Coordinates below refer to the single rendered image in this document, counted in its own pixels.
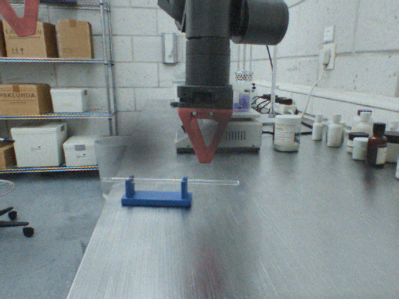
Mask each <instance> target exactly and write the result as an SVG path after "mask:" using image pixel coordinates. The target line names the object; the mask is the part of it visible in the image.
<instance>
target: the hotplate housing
mask: <svg viewBox="0 0 399 299"><path fill-rule="evenodd" d="M202 120H203V123H204V124H203V125H201V126H200V129H201V134H202V136H203V139H204V142H205V145H207V146H208V145H209V143H210V141H211V139H212V137H213V135H214V131H215V130H216V127H217V125H218V123H219V121H218V120H208V119H202ZM262 134H264V131H263V130H262V123H261V122H260V121H258V120H257V119H256V118H255V117H251V118H230V120H229V122H228V125H227V127H226V129H225V131H224V133H223V136H222V138H221V140H220V141H219V145H218V147H217V150H216V151H237V150H249V151H254V150H260V146H261V138H262ZM175 146H176V147H177V151H178V152H180V151H183V152H187V151H194V149H193V146H192V143H191V141H190V139H189V137H188V136H187V134H186V135H184V136H183V137H180V138H179V139H178V140H177V134H176V139H175Z"/></svg>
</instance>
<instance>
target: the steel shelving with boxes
mask: <svg viewBox="0 0 399 299"><path fill-rule="evenodd" d="M77 1H81V2H77ZM82 1H84V2H82ZM85 1H89V2H85ZM91 1H92V0H40V2H39V4H43V5H39V6H43V7H44V6H49V7H50V6H53V7H54V6H59V7H64V6H63V5H67V6H68V5H70V6H69V7H72V6H71V5H76V6H77V5H79V6H77V7H78V8H79V7H81V8H82V7H91V10H97V9H92V8H100V17H101V27H102V37H103V56H104V58H103V59H94V48H93V32H92V25H91V24H90V22H89V21H81V20H75V19H69V20H60V21H57V26H58V39H59V45H60V52H61V58H59V57H58V46H57V39H56V25H53V24H51V23H48V22H38V23H37V28H36V34H35V35H32V36H23V37H20V36H17V35H16V34H15V32H14V31H13V29H12V28H11V27H10V25H9V24H8V23H7V22H6V21H3V20H0V59H3V60H0V62H57V63H104V66H105V84H106V94H107V104H108V109H104V108H103V109H90V108H89V98H88V88H59V89H51V86H50V84H47V83H46V84H43V83H7V84H6V85H0V115H3V116H0V117H12V118H14V117H19V118H20V117H23V116H26V117H28V116H36V117H39V116H46V117H48V116H49V117H50V116H56V117H58V116H60V117H58V118H54V117H53V118H44V117H41V118H34V117H33V118H31V117H30V118H24V117H23V118H21V119H62V118H102V117H103V114H107V118H108V122H109V132H110V136H113V131H112V122H111V120H112V117H113V116H115V131H116V136H118V116H117V113H118V109H117V105H116V94H115V74H114V58H113V42H112V31H111V20H110V11H111V10H110V0H107V2H106V1H105V0H99V1H96V0H95V1H92V2H96V4H93V3H92V4H78V3H91ZM97 2H99V3H97ZM44 4H46V5H44ZM47 4H49V5H47ZM50 4H52V5H50ZM53 4H58V5H53ZM59 4H61V5H59ZM97 4H99V5H97ZM103 4H105V5H103ZM80 5H85V6H80ZM86 5H94V6H86ZM96 6H100V7H96ZM104 6H107V7H104ZM49 7H47V8H46V7H44V9H60V8H58V7H57V8H55V7H54V8H49ZM69 7H67V8H69ZM64 8H65V7H64ZM67 8H65V9H67ZM78 8H74V9H78ZM104 8H107V10H105V9H104ZM84 9H86V8H84ZM88 9H90V8H88ZM103 11H108V28H109V39H110V60H109V59H108V55H107V47H106V39H105V23H104V12H103ZM11 59H15V60H11ZM18 59H21V60H22V61H21V60H19V61H17V60H18ZM23 59H26V60H23ZM7 60H9V61H7ZM28 60H29V61H28ZM31 60H34V61H31ZM40 60H43V61H40ZM45 60H46V61H45ZM51 60H54V61H51ZM58 60H66V61H58ZM68 60H72V61H68ZM73 60H76V61H73ZM78 60H83V61H78ZM85 60H87V61H85ZM88 60H89V61H88ZM108 63H110V64H111V70H112V80H113V100H114V109H112V108H111V109H110V83H109V72H108ZM50 111H51V112H50ZM92 111H94V112H108V113H92ZM53 112H55V113H57V112H58V113H60V112H61V113H62V112H64V113H66V112H67V113H69V112H70V113H72V112H73V113H75V112H76V114H83V115H75V114H70V113H69V114H67V113H66V114H64V113H63V114H58V113H57V114H52V113H53ZM78 112H79V113H78ZM80 112H82V113H80ZM84 112H85V113H84ZM87 112H88V113H87ZM90 112H91V113H90ZM111 112H112V113H111ZM44 113H45V114H44ZM46 113H48V114H46ZM49 113H50V114H49ZM84 114H86V115H84ZM87 114H95V115H87ZM96 114H99V115H96ZM100 114H102V115H100ZM4 115H6V116H4ZM7 115H9V116H7ZM10 115H17V116H10ZM63 115H69V116H71V115H73V116H77V117H73V116H71V117H68V116H66V117H61V116H63ZM78 116H82V117H78ZM84 116H87V117H84ZM88 116H93V117H88ZM94 116H98V117H94ZM100 116H101V117H100ZM9 119H11V118H9ZM11 134H12V137H13V140H15V143H13V142H5V141H3V142H1V143H0V168H2V169H0V171H3V170H10V171H14V170H20V171H21V170H24V169H25V168H26V167H34V168H35V167H37V168H38V167H40V166H59V165H61V166H62V165H63V166H64V165H67V166H66V167H59V168H50V167H49V168H48V167H47V168H40V169H41V170H42V169H45V170H47V169H57V170H54V171H65V170H61V169H62V168H64V169H65V168H73V169H74V168H75V169H77V168H82V166H87V167H88V165H93V166H94V165H96V166H97V163H96V157H95V144H94V141H96V140H97V139H100V138H101V136H71V137H70V138H69V139H68V140H67V122H26V123H24V124H22V125H19V126H16V127H15V128H12V129H11ZM64 160H66V161H64ZM61 162H66V164H61ZM14 163H17V165H18V166H17V165H16V166H15V167H19V168H20V167H25V168H24V169H13V168H14V166H12V167H13V168H11V169H3V168H7V167H9V168H10V166H11V165H13V164H14ZM72 166H81V167H72ZM89 167H91V166H89ZM34 168H33V169H31V168H30V169H31V170H35V169H34ZM37 168H36V169H37ZM84 168H86V167H84ZM92 168H94V167H92ZM95 168H97V167H95ZM28 169H29V168H28ZM58 169H60V170H58ZM82 169H83V168H82ZM31 170H29V171H31ZM10 171H9V172H10ZM20 171H18V172H20ZM29 171H26V172H29ZM3 172H4V171H3ZM15 172H17V171H15Z"/></svg>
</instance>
